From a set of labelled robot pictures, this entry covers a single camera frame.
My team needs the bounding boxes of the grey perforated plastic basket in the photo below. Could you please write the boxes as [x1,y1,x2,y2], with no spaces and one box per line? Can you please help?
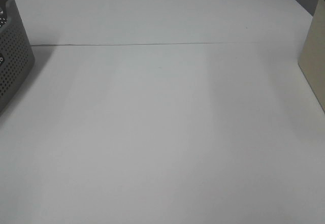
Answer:
[1,0,35,111]

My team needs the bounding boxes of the beige box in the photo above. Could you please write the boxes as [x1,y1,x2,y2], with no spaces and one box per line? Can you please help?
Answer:
[298,0,324,109]

